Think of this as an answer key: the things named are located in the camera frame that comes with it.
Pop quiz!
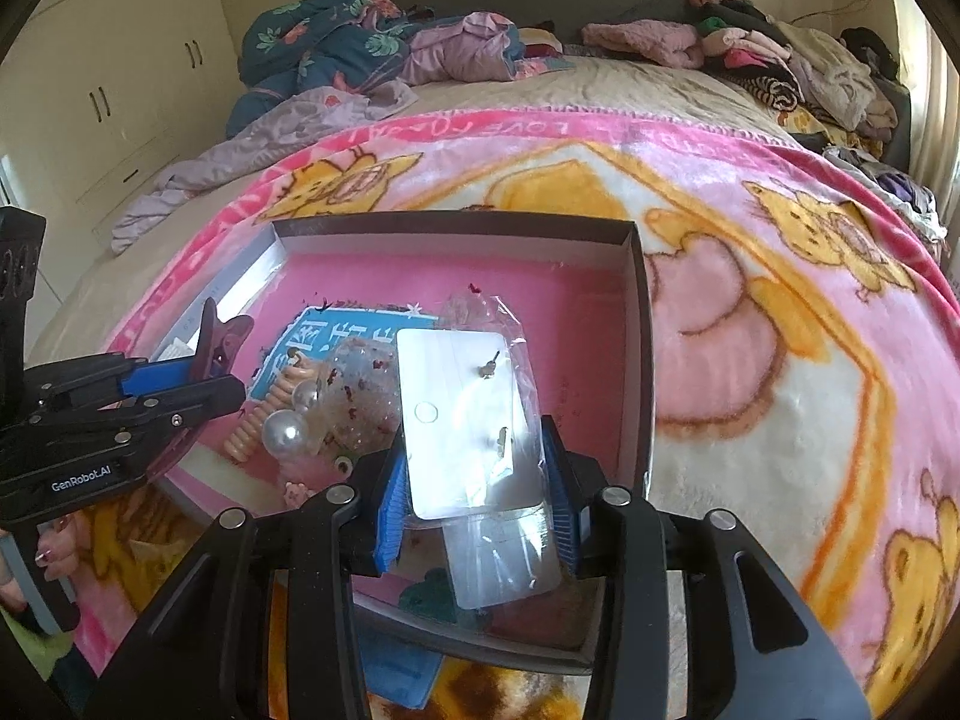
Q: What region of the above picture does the grey cardboard box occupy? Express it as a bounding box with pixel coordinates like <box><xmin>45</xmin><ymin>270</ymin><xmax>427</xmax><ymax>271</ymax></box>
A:
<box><xmin>150</xmin><ymin>211</ymin><xmax>661</xmax><ymax>676</ymax></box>

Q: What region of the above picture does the clear plastic jewelry packet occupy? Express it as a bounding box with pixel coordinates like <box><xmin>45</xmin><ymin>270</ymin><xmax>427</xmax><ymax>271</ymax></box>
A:
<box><xmin>441</xmin><ymin>510</ymin><xmax>565</xmax><ymax>610</ymax></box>

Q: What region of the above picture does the pink folded cloth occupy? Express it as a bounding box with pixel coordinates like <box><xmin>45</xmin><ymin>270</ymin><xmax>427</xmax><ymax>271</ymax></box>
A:
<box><xmin>581</xmin><ymin>19</ymin><xmax>706</xmax><ymax>68</ymax></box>

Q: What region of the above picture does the peach coil pearl hair tie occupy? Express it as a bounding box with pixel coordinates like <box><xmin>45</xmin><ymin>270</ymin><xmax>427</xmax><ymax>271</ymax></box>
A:
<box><xmin>229</xmin><ymin>364</ymin><xmax>325</xmax><ymax>462</ymax></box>

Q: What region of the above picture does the pink printed bear blanket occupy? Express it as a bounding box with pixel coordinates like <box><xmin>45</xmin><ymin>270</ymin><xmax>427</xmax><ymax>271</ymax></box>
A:
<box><xmin>71</xmin><ymin>109</ymin><xmax>960</xmax><ymax>720</ymax></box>

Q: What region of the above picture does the person's left hand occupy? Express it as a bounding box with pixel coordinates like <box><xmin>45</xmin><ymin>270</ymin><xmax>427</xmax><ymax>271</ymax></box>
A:
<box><xmin>0</xmin><ymin>514</ymin><xmax>77</xmax><ymax>616</ymax></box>

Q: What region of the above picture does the dark floral duvet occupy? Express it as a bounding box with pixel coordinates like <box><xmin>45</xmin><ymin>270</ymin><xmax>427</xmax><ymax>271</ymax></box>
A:
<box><xmin>225</xmin><ymin>0</ymin><xmax>410</xmax><ymax>140</ymax></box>

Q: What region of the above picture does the lilac pink garment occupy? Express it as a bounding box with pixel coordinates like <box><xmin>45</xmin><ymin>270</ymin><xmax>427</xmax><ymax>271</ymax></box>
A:
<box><xmin>397</xmin><ymin>11</ymin><xmax>526</xmax><ymax>83</ymax></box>

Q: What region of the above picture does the pile of clothes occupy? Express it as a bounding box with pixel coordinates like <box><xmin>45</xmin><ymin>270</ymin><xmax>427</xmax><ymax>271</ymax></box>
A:
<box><xmin>690</xmin><ymin>0</ymin><xmax>912</xmax><ymax>158</ymax></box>

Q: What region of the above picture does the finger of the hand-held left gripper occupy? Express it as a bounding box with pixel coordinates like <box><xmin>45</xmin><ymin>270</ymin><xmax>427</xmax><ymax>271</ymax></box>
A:
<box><xmin>0</xmin><ymin>376</ymin><xmax>247</xmax><ymax>467</ymax></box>
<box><xmin>22</xmin><ymin>352</ymin><xmax>200</xmax><ymax>402</ymax></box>

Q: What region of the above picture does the small blue box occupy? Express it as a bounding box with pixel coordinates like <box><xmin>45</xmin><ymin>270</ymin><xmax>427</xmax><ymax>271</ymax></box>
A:
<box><xmin>358</xmin><ymin>628</ymin><xmax>445</xmax><ymax>712</ymax></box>

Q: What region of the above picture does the teal hair accessory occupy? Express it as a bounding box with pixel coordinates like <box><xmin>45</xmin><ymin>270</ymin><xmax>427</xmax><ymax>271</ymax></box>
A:
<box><xmin>397</xmin><ymin>570</ymin><xmax>488</xmax><ymax>627</ymax></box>

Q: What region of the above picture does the beige curtain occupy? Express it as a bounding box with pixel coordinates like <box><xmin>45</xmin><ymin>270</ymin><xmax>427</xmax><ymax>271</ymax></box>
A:
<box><xmin>889</xmin><ymin>0</ymin><xmax>960</xmax><ymax>188</ymax></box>

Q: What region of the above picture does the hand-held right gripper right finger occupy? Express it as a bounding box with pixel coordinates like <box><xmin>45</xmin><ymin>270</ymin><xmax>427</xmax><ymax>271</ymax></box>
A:
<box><xmin>540</xmin><ymin>414</ymin><xmax>875</xmax><ymax>720</ymax></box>

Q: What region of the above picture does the cream wardrobe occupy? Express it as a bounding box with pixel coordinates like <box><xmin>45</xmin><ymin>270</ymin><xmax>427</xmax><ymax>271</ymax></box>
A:
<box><xmin>0</xmin><ymin>0</ymin><xmax>248</xmax><ymax>331</ymax></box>

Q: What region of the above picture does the white earring card packet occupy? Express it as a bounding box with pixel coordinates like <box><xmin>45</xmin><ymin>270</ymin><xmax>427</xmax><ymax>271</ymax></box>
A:
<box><xmin>394</xmin><ymin>291</ymin><xmax>562</xmax><ymax>541</ymax></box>

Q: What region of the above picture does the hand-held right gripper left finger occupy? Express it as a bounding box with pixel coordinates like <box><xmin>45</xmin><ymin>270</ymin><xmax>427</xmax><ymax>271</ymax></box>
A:
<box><xmin>82</xmin><ymin>435</ymin><xmax>410</xmax><ymax>720</ymax></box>

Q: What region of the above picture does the mauve duckbill hair clip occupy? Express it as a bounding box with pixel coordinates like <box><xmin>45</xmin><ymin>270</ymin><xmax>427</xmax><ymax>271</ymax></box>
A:
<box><xmin>146</xmin><ymin>298</ymin><xmax>256</xmax><ymax>485</ymax></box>

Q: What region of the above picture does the grey lilac floral sheet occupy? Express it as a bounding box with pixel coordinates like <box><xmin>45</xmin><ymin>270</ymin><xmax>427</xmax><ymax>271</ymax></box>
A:
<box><xmin>111</xmin><ymin>82</ymin><xmax>417</xmax><ymax>256</ymax></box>

